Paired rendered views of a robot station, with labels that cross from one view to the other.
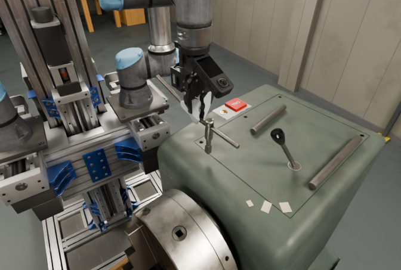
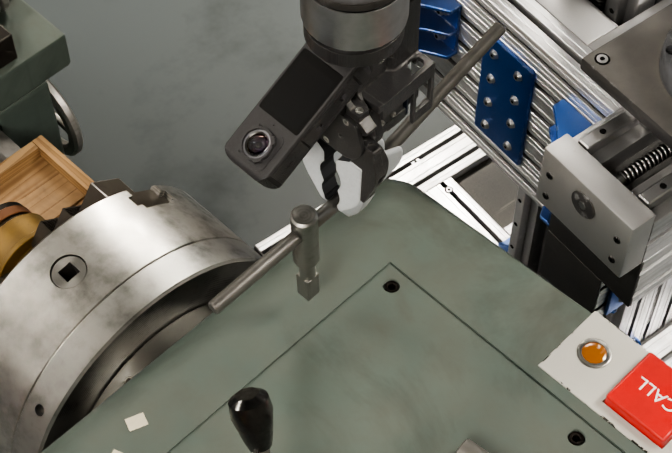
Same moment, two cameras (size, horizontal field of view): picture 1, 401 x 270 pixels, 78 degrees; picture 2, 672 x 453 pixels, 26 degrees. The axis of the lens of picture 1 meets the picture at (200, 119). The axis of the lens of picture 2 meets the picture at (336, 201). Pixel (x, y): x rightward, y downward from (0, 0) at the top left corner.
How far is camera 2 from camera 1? 1.00 m
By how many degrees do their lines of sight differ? 59
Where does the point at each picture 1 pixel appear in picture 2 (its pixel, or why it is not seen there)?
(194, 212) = (125, 297)
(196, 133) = (435, 266)
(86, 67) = not seen: outside the picture
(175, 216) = (112, 256)
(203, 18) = not seen: outside the picture
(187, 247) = (38, 297)
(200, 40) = (305, 15)
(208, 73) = (275, 95)
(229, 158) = (315, 372)
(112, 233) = not seen: hidden behind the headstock
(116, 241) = not seen: hidden behind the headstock
